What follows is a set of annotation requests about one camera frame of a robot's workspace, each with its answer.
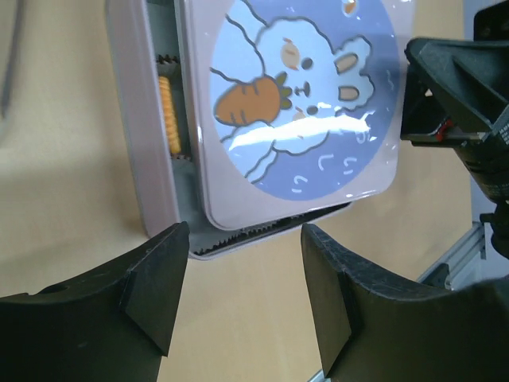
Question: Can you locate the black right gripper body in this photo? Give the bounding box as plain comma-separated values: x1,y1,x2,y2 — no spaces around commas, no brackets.
402,1,508,146

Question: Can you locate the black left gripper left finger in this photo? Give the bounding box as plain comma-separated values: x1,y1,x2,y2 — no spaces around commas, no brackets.
1,222,189,381

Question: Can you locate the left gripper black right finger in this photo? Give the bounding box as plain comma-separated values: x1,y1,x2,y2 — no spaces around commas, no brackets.
301,224,508,381

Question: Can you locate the silver tin lid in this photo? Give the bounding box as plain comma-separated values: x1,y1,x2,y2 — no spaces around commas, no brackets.
175,1,415,231

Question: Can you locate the orange cookie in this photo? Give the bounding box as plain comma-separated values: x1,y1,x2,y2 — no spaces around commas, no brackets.
158,76,182,155

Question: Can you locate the silver cookie tin with cups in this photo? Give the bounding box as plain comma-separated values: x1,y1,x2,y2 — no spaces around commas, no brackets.
105,0,348,260

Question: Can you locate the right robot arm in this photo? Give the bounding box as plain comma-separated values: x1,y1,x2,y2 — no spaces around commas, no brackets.
401,1,508,256

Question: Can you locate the aluminium front rail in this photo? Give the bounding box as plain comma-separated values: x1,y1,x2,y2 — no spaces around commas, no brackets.
301,224,486,381

